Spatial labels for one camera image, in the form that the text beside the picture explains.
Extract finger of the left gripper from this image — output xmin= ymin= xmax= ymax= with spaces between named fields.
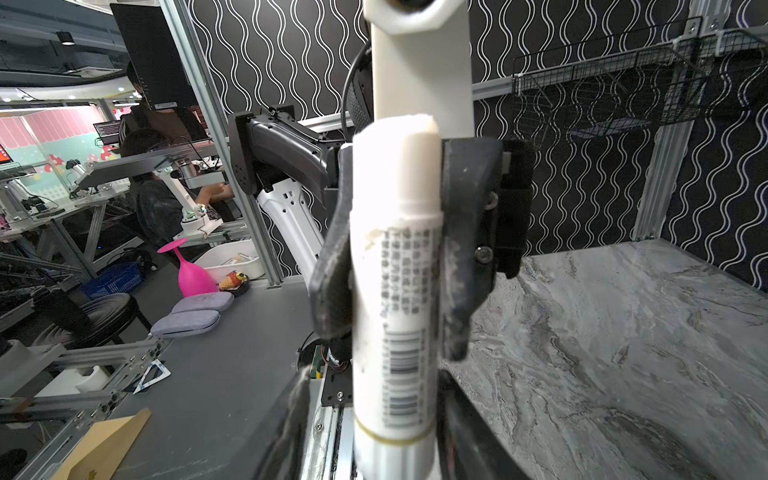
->
xmin=308 ymin=144 xmax=353 ymax=339
xmin=440 ymin=137 xmax=502 ymax=362

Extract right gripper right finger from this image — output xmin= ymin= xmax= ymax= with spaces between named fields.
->
xmin=436 ymin=370 xmax=530 ymax=480

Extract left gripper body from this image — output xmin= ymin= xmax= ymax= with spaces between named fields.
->
xmin=495 ymin=139 xmax=535 ymax=279

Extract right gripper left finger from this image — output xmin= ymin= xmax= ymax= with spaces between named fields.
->
xmin=224 ymin=367 xmax=310 ymax=479

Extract white glue stick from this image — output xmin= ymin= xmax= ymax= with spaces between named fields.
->
xmin=350 ymin=114 xmax=443 ymax=479

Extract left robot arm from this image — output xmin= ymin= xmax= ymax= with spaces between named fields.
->
xmin=228 ymin=107 xmax=535 ymax=361

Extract white bowl with items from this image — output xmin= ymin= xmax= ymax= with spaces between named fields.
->
xmin=194 ymin=239 xmax=265 ymax=283

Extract grey cushion pads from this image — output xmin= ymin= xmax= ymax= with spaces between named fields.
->
xmin=150 ymin=292 xmax=235 ymax=338

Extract pink plastic goblet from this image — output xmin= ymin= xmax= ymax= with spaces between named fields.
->
xmin=157 ymin=238 xmax=219 ymax=297

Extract brown cardboard piece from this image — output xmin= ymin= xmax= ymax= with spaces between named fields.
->
xmin=52 ymin=408 xmax=152 ymax=480

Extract seated person in background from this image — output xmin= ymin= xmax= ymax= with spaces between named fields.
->
xmin=120 ymin=128 xmax=235 ymax=247

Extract black monitor screen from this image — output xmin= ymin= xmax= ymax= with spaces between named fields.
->
xmin=110 ymin=3 xmax=198 ymax=110

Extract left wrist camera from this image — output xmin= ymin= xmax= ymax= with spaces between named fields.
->
xmin=363 ymin=0 xmax=475 ymax=139

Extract black wire basket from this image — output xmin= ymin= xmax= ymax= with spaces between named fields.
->
xmin=508 ymin=17 xmax=767 ymax=147

